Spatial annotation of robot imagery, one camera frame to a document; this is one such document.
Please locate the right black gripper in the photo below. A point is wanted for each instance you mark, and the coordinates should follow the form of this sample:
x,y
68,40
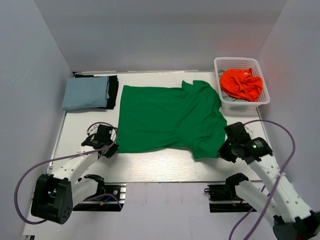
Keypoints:
x,y
224,154

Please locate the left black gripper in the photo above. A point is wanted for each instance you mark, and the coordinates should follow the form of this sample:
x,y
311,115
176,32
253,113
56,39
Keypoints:
x,y
113,151

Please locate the green t shirt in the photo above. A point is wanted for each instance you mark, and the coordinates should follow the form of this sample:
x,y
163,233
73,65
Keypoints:
x,y
186,117

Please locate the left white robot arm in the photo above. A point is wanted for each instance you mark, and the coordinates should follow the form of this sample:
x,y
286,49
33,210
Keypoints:
x,y
57,193

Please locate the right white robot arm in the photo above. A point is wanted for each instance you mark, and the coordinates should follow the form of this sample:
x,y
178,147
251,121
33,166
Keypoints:
x,y
286,212

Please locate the grey garment in basket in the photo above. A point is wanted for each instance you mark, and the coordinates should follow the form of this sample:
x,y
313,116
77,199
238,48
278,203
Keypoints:
x,y
225,96

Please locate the folded light blue t shirt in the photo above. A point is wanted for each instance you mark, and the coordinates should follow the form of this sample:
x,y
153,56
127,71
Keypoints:
x,y
86,92

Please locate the folded black t shirt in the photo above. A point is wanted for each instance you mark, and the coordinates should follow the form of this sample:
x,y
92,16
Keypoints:
x,y
112,90

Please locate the white plastic basket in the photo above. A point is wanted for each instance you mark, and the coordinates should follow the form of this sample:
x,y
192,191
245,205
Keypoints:
x,y
226,63

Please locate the orange t shirt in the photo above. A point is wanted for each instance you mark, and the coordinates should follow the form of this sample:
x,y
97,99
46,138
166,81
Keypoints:
x,y
241,84

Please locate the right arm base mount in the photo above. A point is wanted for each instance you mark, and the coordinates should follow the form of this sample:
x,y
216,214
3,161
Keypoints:
x,y
223,198

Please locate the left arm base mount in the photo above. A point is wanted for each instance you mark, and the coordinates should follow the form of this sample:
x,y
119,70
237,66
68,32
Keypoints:
x,y
111,199

